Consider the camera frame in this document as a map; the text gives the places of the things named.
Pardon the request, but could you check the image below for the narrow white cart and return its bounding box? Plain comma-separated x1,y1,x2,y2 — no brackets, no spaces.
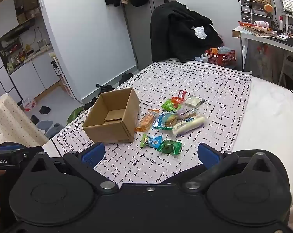
49,52,75,100

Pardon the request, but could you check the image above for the black clog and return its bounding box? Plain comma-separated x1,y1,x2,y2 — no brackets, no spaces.
100,85,118,94

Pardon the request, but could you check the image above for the clear biscuit packet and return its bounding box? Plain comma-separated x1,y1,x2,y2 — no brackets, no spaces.
178,108,200,122

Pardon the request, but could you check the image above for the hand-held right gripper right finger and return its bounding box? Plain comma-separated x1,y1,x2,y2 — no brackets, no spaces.
185,143,270,191

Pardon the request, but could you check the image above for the white bed mattress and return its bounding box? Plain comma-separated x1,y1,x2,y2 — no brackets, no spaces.
230,76,293,199

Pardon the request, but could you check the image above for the bright green snack packet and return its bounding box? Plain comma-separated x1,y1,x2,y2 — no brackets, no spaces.
161,99,182,112

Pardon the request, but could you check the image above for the white cabinet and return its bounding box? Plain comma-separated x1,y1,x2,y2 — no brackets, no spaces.
9,51,62,97

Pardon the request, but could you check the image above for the black kitchen rack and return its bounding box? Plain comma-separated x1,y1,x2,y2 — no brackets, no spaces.
0,0,52,76

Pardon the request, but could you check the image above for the red plastic basket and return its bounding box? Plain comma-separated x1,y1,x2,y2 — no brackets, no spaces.
205,48,235,66

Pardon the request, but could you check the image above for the grey door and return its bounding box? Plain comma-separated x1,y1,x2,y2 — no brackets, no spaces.
122,0,176,70

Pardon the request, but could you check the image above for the dark green round-print packet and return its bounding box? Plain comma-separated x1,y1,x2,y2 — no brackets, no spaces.
157,139,182,155

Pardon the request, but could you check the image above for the green cartoon leaf rug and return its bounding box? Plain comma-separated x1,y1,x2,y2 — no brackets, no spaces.
67,107,85,124

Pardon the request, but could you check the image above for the white stool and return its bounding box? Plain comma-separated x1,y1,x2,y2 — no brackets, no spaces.
280,53,293,89

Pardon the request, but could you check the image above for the black jacket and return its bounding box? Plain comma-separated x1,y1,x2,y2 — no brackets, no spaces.
150,1,223,62

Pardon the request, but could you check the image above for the black slide sandal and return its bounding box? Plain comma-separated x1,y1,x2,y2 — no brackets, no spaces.
119,73,133,83

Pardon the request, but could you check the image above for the white square snack packet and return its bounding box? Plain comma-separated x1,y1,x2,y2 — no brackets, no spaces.
185,96,205,107

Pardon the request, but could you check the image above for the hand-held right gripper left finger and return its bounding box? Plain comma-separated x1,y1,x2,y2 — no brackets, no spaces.
28,142,119,191

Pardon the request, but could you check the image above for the long white snack packet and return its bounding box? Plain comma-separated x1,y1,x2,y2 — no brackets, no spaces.
172,115,206,137

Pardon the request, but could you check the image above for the white red plastic bag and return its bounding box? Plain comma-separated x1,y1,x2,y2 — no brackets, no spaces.
22,98,37,111

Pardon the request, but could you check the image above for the green edged biscuit packet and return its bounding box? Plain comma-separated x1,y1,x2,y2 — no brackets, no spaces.
153,113,178,130

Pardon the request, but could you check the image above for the small blue snack packet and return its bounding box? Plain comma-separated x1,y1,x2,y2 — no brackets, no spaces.
146,135,164,150

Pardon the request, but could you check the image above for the brown cardboard box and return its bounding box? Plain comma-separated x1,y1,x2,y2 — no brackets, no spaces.
82,87,140,144

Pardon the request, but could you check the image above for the grey drawer organiser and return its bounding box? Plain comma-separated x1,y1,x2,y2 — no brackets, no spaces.
240,0,273,25

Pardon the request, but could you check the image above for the crumpled white cloth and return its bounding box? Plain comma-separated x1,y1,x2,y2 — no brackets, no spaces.
192,26,207,39

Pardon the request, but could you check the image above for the orange cracker packet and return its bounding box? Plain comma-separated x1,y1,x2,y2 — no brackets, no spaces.
135,109,161,133

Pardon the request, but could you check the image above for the cream dotted cloth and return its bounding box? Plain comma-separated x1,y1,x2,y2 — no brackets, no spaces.
0,93,49,148

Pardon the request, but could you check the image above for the white desk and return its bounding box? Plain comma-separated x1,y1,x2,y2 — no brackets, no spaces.
232,25,293,90

